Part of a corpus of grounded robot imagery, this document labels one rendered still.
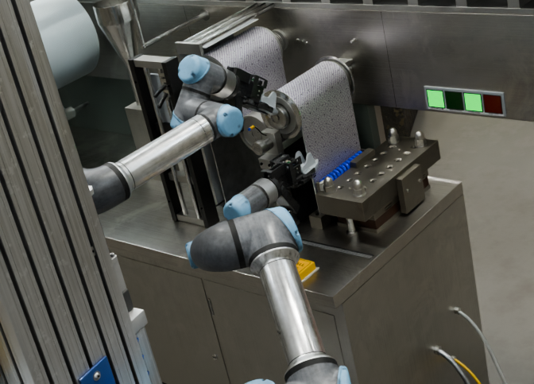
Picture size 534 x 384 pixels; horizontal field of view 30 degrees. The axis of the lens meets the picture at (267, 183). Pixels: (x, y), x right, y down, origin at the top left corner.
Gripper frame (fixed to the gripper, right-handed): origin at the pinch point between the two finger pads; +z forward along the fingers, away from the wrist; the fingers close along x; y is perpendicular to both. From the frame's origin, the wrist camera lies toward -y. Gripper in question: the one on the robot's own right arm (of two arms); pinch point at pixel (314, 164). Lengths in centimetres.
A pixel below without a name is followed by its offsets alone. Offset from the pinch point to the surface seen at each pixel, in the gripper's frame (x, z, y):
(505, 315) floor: -2, 89, -109
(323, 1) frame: 11.2, 30.7, 37.1
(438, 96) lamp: -25.0, 29.4, 10.4
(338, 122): -0.2, 13.5, 6.7
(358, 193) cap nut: -17.3, -3.7, -4.9
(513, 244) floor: 20, 137, -109
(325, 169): -0.3, 4.0, -3.8
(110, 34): 77, 2, 35
